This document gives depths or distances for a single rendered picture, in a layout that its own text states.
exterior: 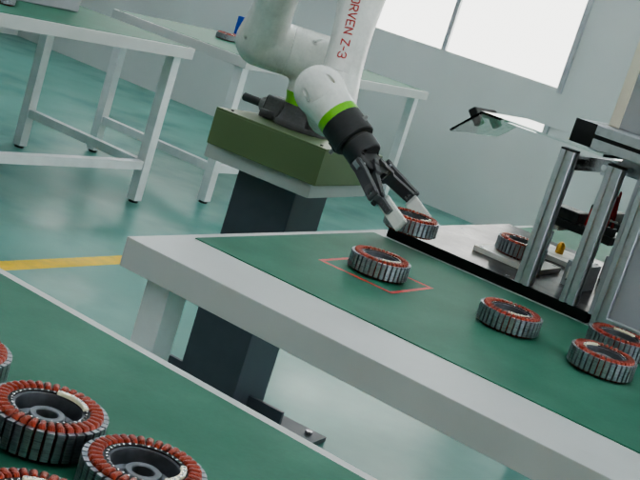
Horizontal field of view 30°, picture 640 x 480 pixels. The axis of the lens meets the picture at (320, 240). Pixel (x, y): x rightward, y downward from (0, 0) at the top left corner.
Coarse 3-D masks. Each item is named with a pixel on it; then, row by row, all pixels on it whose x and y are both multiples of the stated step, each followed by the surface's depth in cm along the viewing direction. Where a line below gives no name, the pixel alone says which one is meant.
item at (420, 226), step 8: (400, 208) 244; (384, 216) 241; (408, 216) 237; (416, 216) 244; (424, 216) 244; (408, 224) 236; (416, 224) 236; (424, 224) 237; (432, 224) 238; (400, 232) 237; (408, 232) 236; (416, 232) 236; (424, 232) 237; (432, 232) 238
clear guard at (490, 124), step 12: (468, 120) 243; (480, 120) 246; (492, 120) 249; (504, 120) 239; (516, 120) 245; (528, 120) 256; (468, 132) 252; (480, 132) 256; (492, 132) 260; (504, 132) 264; (540, 132) 235; (552, 132) 243; (564, 132) 253; (576, 144) 232; (612, 156) 233
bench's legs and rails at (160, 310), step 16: (160, 288) 191; (144, 304) 193; (160, 304) 191; (176, 304) 193; (144, 320) 193; (160, 320) 191; (176, 320) 194; (144, 336) 193; (160, 336) 192; (160, 352) 194
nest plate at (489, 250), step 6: (474, 246) 256; (480, 246) 257; (486, 246) 259; (492, 246) 262; (480, 252) 256; (486, 252) 255; (492, 252) 254; (498, 252) 256; (498, 258) 254; (504, 258) 253; (510, 258) 254; (516, 258) 256; (510, 264) 252; (516, 264) 251; (546, 264) 260; (552, 264) 263; (540, 270) 251; (546, 270) 254; (552, 270) 258; (558, 270) 261
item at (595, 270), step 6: (570, 264) 249; (594, 264) 253; (594, 270) 250; (564, 276) 250; (588, 276) 248; (594, 276) 252; (564, 282) 250; (588, 282) 249; (594, 282) 253; (588, 288) 251
